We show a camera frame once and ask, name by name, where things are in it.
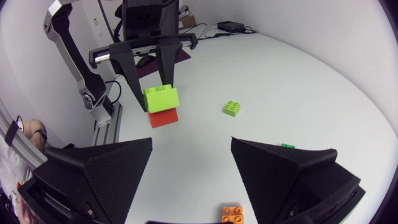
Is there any lime green toy brick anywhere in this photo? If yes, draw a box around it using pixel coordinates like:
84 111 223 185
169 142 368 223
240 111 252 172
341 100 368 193
142 83 180 114
222 100 241 118

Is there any person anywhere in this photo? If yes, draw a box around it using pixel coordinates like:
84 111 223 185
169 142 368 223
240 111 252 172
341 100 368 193
0 119 48 224

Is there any orange toy brick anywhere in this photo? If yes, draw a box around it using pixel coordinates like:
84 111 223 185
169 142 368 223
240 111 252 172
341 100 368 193
221 206 244 224

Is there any red toy brick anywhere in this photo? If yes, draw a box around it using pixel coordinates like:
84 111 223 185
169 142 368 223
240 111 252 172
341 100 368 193
146 107 179 129

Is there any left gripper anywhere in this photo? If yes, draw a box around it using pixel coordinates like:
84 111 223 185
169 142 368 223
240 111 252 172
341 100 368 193
89 0 198 113

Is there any black computer mouse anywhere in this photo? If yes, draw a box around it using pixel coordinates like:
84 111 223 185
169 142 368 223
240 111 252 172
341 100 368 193
136 55 156 69

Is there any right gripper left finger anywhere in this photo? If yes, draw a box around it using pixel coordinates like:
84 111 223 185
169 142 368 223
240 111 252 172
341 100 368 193
32 137 154 224

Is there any black power brick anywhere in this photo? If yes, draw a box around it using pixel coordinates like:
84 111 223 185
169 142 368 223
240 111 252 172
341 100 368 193
216 21 246 33

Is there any dark mat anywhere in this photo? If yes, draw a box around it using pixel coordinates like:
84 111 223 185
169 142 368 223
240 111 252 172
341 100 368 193
136 48 192 79

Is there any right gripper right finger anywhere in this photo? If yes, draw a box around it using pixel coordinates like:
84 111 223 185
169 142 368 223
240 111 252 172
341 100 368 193
231 136 362 224

